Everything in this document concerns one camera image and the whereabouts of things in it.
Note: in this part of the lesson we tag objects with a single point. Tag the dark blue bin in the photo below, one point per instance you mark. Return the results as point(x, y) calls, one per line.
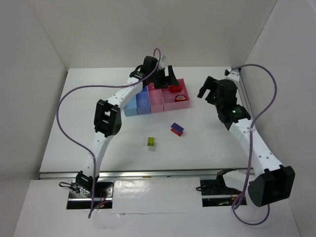
point(143, 102)

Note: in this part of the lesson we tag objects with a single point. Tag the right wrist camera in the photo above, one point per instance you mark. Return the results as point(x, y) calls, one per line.
point(232, 74)

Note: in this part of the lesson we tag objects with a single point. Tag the red lego brick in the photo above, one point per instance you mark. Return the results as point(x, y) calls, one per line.
point(175, 89)

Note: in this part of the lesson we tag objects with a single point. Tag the large pink bin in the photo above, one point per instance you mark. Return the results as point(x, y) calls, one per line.
point(169, 99)

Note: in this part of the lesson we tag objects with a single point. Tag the light blue bin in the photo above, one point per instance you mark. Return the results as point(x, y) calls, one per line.
point(131, 108)

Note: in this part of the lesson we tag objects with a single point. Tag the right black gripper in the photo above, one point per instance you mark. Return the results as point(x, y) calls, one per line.
point(211, 90)

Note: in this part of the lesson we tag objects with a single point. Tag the small pink bin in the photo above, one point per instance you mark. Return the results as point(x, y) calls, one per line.
point(156, 99)

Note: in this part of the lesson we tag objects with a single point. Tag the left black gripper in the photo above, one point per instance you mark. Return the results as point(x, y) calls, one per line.
point(162, 79)

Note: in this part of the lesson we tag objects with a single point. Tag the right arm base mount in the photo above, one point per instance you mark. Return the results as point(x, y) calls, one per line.
point(213, 195)

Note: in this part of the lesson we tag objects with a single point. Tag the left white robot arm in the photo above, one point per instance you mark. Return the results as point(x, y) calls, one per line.
point(107, 118)

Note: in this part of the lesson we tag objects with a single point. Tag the red white lego piece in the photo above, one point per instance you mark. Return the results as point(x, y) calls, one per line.
point(180, 98)

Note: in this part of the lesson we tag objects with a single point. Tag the blue lego brick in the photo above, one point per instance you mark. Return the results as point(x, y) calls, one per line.
point(177, 127)

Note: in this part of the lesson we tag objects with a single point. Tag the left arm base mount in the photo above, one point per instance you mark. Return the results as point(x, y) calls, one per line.
point(80, 199)

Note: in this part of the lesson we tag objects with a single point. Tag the red lego under blue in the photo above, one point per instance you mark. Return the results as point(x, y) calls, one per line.
point(176, 132)

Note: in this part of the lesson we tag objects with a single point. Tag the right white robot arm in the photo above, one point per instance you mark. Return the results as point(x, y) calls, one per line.
point(272, 181)

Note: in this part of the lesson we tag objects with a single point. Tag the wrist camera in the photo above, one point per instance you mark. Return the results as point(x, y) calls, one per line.
point(161, 61)
point(232, 74)

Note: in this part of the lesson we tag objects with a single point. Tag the aluminium front rail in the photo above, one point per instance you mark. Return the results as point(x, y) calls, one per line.
point(135, 174)

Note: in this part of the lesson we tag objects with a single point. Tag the yellow green lego block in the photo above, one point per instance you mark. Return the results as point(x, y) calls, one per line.
point(151, 143)

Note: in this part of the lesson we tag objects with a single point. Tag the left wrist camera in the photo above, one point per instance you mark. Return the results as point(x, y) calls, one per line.
point(161, 61)

